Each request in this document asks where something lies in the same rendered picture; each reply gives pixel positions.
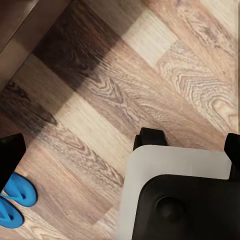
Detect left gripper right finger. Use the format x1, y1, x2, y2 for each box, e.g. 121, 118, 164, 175
224, 133, 240, 173

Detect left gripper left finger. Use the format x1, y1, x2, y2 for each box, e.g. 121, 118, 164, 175
0, 133, 26, 193

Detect sandal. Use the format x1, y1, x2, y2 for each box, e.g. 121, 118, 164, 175
0, 196, 24, 229
0, 172, 37, 207

